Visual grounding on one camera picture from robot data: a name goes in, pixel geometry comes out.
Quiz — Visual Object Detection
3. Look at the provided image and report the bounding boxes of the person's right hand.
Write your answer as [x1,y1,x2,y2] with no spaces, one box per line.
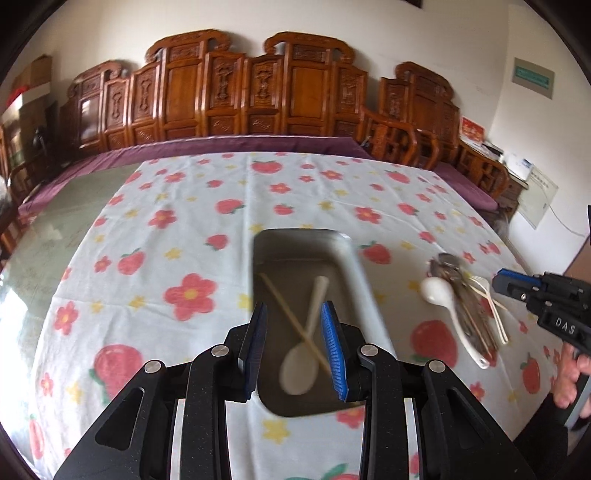
[553,345,591,410]

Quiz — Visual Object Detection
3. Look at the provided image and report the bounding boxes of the white ceramic spoon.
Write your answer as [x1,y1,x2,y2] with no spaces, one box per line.
[420,276,491,369]

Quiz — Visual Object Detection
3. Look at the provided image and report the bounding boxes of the white and blue box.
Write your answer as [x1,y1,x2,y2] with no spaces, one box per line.
[502,153,533,180]

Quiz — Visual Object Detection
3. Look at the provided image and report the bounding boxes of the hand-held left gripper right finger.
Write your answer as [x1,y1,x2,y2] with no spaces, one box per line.
[322,301,539,480]

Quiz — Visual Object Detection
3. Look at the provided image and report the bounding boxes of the cardboard box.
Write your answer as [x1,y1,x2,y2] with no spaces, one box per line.
[11,54,53,94]

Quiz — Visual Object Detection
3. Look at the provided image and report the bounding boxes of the person's right forearm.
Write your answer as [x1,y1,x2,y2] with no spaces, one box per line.
[515,392,575,464]

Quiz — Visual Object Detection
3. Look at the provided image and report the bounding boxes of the metal tray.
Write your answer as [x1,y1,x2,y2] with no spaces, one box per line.
[252,227,404,418]

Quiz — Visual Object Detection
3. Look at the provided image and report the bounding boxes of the red box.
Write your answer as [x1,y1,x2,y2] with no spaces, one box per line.
[459,116,486,148]

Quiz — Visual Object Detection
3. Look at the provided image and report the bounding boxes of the white wall poster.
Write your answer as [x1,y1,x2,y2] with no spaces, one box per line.
[516,165,559,230]

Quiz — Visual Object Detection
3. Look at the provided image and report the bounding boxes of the long white plastic spoon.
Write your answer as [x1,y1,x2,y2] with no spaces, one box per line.
[280,275,330,396]

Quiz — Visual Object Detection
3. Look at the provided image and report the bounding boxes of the metal spoon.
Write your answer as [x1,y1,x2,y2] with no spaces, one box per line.
[429,253,498,365]

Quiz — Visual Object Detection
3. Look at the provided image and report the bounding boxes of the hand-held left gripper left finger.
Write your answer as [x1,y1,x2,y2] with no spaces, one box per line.
[54,302,269,480]

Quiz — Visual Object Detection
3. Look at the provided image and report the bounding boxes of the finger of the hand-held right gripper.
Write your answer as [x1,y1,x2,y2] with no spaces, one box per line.
[491,275,537,304]
[498,269,542,289]

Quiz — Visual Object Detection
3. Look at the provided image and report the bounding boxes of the white cable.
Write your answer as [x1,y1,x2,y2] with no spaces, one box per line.
[546,202,588,239]

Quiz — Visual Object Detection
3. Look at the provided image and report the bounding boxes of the tan wooden chopstick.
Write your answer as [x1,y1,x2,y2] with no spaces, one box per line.
[257,272,333,376]

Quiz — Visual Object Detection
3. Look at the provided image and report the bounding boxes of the carved wooden chair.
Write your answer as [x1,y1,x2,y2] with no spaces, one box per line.
[379,61,463,162]
[130,30,246,141]
[68,60,134,155]
[244,31,366,138]

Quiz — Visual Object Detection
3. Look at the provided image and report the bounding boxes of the wooden armchair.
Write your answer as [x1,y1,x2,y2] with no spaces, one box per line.
[455,137,511,201]
[359,107,440,169]

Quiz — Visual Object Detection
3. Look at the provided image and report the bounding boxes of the green wall sign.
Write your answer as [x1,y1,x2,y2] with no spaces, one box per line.
[511,56,555,99]

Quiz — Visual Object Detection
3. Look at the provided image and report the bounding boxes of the pale wooden chopstick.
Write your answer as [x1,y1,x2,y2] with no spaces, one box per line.
[468,276,510,345]

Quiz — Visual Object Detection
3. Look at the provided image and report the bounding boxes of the dark cabinet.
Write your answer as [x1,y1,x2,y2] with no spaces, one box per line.
[17,98,62,163]

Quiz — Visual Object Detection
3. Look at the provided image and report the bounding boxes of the floral white tablecloth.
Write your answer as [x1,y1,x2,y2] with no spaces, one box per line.
[25,152,571,480]

